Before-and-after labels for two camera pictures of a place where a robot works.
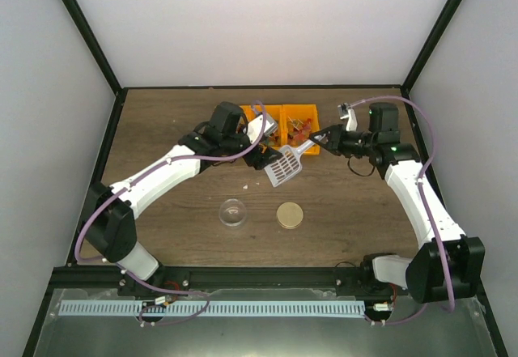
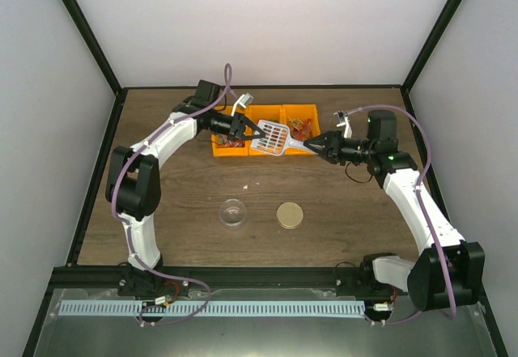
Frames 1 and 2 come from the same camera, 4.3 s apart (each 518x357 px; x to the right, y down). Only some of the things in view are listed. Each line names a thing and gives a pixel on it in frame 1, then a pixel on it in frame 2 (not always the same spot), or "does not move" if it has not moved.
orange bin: (299, 122) does not move
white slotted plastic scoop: (284, 167) to (277, 140)
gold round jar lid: (290, 215) does not move
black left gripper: (262, 160) to (242, 121)
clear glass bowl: (232, 212) does not move
